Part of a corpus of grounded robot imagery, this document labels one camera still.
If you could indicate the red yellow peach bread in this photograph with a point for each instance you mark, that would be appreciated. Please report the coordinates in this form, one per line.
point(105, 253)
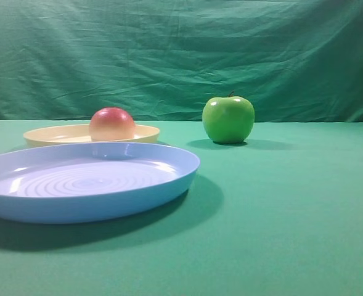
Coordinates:
point(110, 124)

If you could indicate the yellow plastic plate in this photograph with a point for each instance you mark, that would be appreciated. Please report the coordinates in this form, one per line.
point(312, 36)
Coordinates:
point(72, 134)

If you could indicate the blue plastic plate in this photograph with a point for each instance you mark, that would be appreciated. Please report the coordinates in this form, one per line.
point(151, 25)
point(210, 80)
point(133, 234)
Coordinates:
point(81, 183)

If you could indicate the green apple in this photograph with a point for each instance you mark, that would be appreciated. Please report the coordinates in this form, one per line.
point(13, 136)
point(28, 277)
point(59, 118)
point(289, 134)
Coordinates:
point(228, 120)

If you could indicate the green tablecloth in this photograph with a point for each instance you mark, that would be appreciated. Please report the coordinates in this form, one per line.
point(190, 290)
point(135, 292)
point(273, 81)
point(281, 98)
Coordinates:
point(279, 215)

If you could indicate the green cloth backdrop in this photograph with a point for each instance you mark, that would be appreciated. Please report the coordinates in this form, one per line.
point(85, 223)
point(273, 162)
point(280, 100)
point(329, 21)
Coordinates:
point(162, 60)

